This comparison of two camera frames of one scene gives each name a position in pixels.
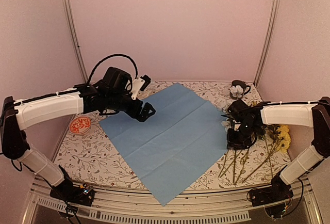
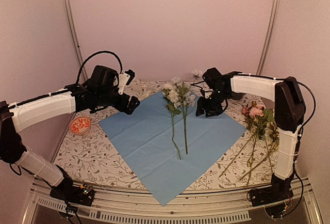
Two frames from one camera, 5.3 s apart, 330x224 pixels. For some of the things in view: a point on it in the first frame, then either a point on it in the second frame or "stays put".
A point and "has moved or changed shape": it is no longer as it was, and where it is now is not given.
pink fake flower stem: (243, 166) has moved or changed shape
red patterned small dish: (80, 125) stays put
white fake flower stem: (235, 157) → (172, 95)
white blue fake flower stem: (226, 124) → (185, 97)
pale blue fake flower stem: (236, 91) has moved or changed shape
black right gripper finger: (234, 139) → (201, 106)
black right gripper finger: (247, 140) → (213, 110)
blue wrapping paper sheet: (173, 149) stays put
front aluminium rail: (234, 208) stays put
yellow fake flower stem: (283, 141) has moved or changed shape
